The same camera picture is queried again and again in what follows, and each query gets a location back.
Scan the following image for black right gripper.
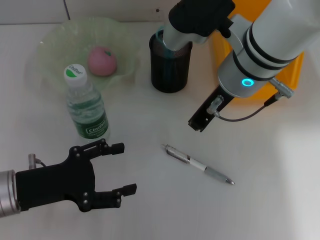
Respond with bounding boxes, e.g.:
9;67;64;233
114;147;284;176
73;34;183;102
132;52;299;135
187;85;236;133

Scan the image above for clear green-label water bottle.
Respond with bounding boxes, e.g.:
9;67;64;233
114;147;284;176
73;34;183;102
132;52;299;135
63;64;110;140

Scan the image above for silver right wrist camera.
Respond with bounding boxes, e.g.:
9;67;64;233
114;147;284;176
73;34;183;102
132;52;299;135
162;0;253;53

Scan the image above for left gripper connector cable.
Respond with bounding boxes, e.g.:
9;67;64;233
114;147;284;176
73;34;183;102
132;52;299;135
27;153;48;169

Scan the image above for gripper connector cable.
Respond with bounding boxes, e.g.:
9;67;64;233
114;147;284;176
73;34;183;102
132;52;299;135
27;153;48;169
206;77;295;123

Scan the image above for black mesh pen holder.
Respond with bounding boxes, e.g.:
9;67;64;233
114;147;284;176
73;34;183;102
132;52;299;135
148;32;193;94

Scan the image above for silver white ballpoint pen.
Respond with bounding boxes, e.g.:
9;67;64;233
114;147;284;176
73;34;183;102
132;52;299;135
160;143;236;186

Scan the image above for yellow plastic bin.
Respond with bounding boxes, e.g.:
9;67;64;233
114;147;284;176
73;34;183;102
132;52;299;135
211;13;305;101

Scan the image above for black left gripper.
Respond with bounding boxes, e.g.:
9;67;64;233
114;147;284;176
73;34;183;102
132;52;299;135
15;139;138;213

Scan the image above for right gripper connector cable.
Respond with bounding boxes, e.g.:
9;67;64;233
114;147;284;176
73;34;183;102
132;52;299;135
206;77;295;123

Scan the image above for pale green glass fruit plate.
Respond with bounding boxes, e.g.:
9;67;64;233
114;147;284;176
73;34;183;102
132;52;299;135
33;16;141;101

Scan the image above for blue plastic scissors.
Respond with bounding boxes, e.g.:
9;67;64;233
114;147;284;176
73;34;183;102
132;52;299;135
155;26;177;58

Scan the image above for pink toy peach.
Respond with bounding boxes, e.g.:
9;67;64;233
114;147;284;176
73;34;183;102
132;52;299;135
87;46;118;77

